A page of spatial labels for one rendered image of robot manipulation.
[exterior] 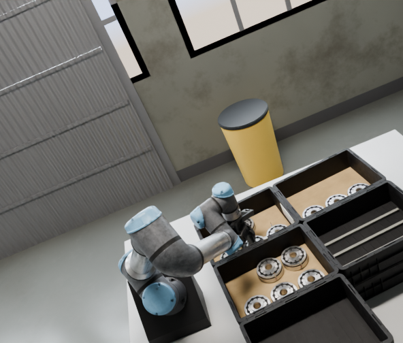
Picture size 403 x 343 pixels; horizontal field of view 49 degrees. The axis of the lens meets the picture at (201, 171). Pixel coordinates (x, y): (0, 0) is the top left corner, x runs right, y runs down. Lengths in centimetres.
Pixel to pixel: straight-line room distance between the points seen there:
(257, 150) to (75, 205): 169
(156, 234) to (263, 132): 211
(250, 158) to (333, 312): 191
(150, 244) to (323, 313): 69
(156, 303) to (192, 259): 40
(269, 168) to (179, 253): 225
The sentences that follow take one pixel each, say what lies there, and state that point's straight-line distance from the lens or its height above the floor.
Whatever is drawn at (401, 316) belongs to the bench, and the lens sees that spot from 181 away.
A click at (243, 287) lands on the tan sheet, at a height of 83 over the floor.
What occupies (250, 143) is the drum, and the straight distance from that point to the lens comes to 330.
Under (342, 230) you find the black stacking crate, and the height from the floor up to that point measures 83.
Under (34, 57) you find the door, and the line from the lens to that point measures 351.
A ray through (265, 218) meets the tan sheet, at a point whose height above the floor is 83.
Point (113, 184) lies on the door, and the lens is 394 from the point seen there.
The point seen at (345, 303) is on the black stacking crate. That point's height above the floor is 83.
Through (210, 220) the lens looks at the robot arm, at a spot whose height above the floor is 115.
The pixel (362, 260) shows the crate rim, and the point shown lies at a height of 93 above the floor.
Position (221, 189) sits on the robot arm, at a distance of 170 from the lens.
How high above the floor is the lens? 221
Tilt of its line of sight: 33 degrees down
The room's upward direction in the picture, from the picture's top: 24 degrees counter-clockwise
